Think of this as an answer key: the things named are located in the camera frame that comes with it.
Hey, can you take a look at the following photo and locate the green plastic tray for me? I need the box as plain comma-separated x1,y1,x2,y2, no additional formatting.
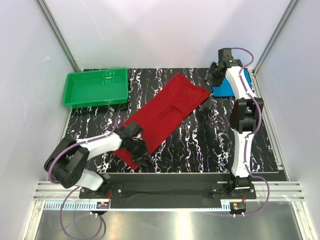
63,68,129,109

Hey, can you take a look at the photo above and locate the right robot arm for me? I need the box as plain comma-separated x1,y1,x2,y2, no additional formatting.
205,47,264,199

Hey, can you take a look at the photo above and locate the red t shirt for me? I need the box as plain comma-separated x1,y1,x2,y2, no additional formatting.
115,74,210,170

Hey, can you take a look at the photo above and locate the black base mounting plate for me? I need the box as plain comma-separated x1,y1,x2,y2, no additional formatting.
79,173,257,211

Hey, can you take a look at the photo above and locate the folded blue t shirt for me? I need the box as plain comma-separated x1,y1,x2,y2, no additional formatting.
212,68,254,98

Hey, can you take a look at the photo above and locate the left small connector board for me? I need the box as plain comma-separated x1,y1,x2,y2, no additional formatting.
96,201,110,209

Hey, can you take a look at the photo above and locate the right small connector board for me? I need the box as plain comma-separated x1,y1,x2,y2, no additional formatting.
230,202,247,212

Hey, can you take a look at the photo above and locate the small connector board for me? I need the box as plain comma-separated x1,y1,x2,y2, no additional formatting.
230,202,247,212
96,201,110,209

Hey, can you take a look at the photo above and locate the right aluminium corner post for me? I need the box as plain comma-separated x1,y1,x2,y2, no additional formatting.
252,0,301,76

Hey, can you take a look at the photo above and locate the purple cable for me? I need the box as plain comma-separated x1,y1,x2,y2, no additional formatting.
47,115,121,240
217,46,271,216

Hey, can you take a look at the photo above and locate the aluminium corner post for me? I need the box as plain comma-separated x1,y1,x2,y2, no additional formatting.
35,0,82,72
252,0,301,76

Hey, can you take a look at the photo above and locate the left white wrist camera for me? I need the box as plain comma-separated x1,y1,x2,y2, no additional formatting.
133,133,143,140

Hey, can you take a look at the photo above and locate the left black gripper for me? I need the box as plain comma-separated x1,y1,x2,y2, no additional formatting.
127,138,153,167

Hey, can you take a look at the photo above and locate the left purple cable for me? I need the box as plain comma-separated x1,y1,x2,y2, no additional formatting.
47,115,121,240

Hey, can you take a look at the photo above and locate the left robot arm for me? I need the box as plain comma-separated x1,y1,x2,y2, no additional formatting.
43,122,152,198

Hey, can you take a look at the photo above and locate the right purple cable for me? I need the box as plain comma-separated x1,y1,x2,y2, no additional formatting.
217,46,271,216

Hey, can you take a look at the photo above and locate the left aluminium corner post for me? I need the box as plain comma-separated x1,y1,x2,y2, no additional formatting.
35,0,82,72

